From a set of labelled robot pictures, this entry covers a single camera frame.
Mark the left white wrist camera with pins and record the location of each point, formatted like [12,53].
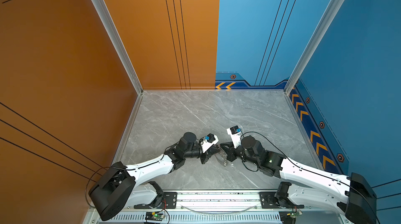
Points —
[207,142]

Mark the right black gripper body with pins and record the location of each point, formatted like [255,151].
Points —
[234,154]

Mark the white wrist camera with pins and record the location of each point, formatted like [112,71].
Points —
[235,133]
[207,142]

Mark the aluminium front rail frame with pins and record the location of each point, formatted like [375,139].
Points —
[225,207]

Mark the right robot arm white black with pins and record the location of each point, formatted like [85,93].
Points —
[302,185]

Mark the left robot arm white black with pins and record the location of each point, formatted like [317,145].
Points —
[130,185]

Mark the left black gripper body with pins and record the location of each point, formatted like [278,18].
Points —
[204,156]

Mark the right green circuit board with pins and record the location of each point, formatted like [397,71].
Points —
[290,217]

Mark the left green circuit board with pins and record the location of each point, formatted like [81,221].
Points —
[154,217]

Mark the right corner aluminium post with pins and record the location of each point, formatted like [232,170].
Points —
[318,34]

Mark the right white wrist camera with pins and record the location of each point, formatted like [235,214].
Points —
[235,133]

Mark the left corner aluminium post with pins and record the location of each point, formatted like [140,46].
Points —
[109,25]

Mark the corner aluminium post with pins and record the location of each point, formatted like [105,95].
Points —
[318,34]
[109,25]

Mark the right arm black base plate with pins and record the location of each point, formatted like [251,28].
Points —
[269,200]

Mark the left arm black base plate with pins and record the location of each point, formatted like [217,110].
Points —
[166,201]

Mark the green circuit board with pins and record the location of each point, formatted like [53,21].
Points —
[290,217]
[154,217]

